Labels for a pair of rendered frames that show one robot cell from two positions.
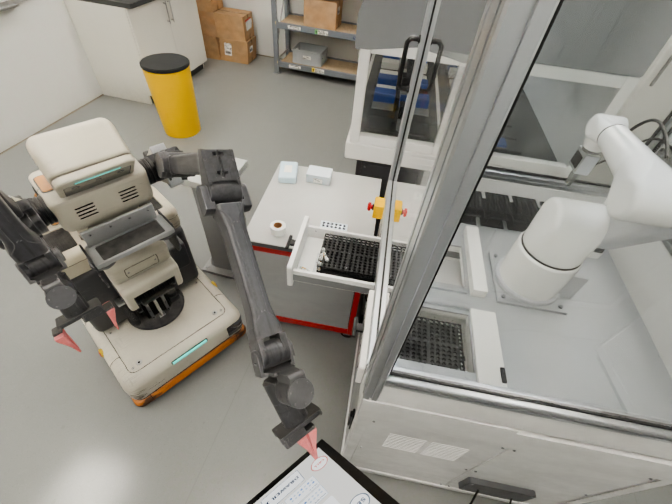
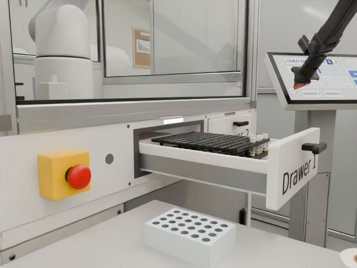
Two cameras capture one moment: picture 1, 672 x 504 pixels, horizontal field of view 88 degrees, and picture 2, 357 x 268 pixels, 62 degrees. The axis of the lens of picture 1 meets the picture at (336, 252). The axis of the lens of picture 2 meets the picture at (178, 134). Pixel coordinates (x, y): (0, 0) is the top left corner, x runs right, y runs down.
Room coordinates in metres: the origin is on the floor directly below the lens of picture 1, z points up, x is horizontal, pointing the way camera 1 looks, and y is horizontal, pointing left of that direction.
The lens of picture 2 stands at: (1.54, 0.25, 1.01)
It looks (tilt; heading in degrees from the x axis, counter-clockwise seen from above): 8 degrees down; 212
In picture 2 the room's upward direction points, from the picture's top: straight up
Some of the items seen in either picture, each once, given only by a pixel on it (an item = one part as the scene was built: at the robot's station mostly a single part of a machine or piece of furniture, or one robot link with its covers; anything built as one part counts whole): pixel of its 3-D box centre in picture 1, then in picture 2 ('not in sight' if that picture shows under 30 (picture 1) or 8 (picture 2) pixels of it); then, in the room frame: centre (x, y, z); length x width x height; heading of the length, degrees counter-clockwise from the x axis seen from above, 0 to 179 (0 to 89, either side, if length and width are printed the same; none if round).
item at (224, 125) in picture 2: (365, 333); (231, 132); (0.58, -0.13, 0.87); 0.29 x 0.02 x 0.11; 175
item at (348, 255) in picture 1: (348, 259); (210, 151); (0.90, -0.05, 0.87); 0.22 x 0.18 x 0.06; 85
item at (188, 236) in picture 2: (332, 231); (189, 234); (1.14, 0.02, 0.78); 0.12 x 0.08 x 0.04; 86
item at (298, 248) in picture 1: (298, 249); (297, 161); (0.92, 0.15, 0.87); 0.29 x 0.02 x 0.11; 175
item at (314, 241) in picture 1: (350, 260); (207, 153); (0.90, -0.06, 0.86); 0.40 x 0.26 x 0.06; 85
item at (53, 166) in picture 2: (377, 207); (66, 173); (1.22, -0.17, 0.88); 0.07 x 0.05 x 0.07; 175
